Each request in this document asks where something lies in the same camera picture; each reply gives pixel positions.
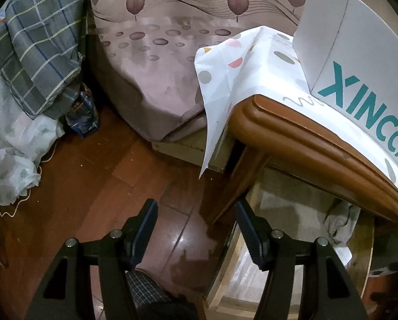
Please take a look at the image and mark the light wooden drawer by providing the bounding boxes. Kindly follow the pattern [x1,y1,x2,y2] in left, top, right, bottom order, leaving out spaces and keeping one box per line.
[204,170,374,319]

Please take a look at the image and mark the white textured cloth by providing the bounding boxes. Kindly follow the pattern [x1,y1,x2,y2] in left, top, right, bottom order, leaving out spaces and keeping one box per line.
[324,199,361,246]

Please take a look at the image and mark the plaid trouser leg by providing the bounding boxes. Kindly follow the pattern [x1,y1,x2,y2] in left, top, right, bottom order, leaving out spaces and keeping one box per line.
[125,269,171,308]

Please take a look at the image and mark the white green patterned cloth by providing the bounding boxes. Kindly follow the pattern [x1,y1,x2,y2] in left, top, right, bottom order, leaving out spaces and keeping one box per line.
[0,72,64,206]

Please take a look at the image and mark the brown wooden nightstand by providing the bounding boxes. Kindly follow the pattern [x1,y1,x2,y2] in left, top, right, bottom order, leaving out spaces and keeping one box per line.
[205,95,398,224]

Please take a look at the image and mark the dark blue snack bag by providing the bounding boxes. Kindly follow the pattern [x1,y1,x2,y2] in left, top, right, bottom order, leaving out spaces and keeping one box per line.
[65,83,99,138]

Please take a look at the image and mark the white XINCCI shoe box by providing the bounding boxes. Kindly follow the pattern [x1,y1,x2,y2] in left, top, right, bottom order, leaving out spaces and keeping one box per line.
[293,0,398,164]

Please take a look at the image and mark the white dotted table cover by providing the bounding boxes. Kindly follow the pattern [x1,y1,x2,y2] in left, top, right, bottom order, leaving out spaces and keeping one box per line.
[194,26,398,189]

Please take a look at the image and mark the grey plaid cloth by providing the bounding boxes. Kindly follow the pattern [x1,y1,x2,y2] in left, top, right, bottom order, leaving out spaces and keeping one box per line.
[0,0,86,119]

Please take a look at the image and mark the pink leaf-print bed sheet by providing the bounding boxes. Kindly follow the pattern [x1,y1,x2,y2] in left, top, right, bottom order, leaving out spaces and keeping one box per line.
[91,0,398,142]

